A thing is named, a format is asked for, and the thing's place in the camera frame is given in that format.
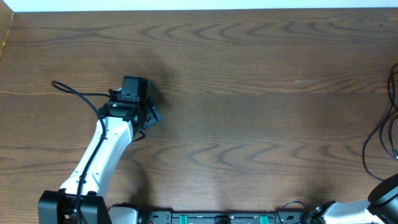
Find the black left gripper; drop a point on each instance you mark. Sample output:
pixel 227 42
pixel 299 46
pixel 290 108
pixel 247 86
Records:
pixel 153 116

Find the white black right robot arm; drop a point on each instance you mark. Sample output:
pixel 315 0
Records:
pixel 379 207

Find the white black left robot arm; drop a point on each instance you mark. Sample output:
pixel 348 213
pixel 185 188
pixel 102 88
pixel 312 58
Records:
pixel 81 198

